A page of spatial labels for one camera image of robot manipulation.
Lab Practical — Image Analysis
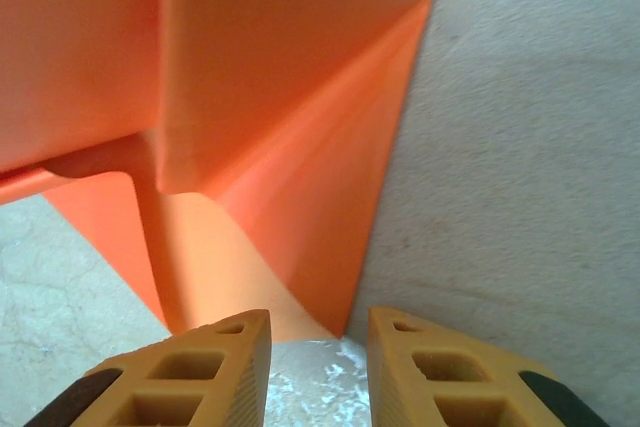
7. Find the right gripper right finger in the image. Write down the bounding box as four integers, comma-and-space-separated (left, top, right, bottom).
367, 305, 609, 427

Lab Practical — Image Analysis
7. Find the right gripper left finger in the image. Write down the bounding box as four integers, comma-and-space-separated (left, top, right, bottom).
24, 309, 274, 427

